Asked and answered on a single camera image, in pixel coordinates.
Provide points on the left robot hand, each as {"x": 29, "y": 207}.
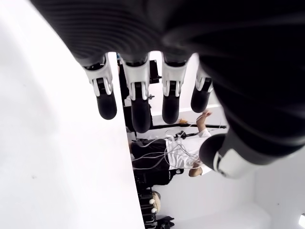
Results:
{"x": 238, "y": 47}

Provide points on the person in white sneakers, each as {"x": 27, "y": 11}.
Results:
{"x": 147, "y": 152}

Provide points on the black ceiling rail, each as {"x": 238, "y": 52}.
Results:
{"x": 166, "y": 126}

